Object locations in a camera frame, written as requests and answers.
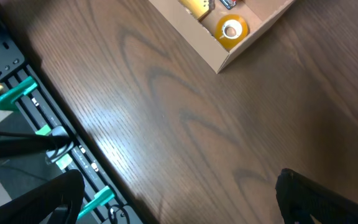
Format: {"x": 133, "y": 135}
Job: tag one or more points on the cardboard box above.
{"x": 260, "y": 15}

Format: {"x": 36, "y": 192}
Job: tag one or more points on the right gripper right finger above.
{"x": 302, "y": 200}

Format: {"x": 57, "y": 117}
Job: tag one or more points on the black mounting rail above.
{"x": 39, "y": 113}

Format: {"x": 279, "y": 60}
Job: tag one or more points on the yellow sticky note pad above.
{"x": 198, "y": 8}

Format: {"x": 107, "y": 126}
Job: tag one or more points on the green rail clamp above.
{"x": 9, "y": 98}
{"x": 101, "y": 198}

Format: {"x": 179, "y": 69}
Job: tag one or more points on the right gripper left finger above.
{"x": 60, "y": 199}

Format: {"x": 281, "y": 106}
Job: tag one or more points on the yellow tape roll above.
{"x": 231, "y": 30}

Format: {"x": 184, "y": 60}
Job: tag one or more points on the black camera stand pole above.
{"x": 54, "y": 145}

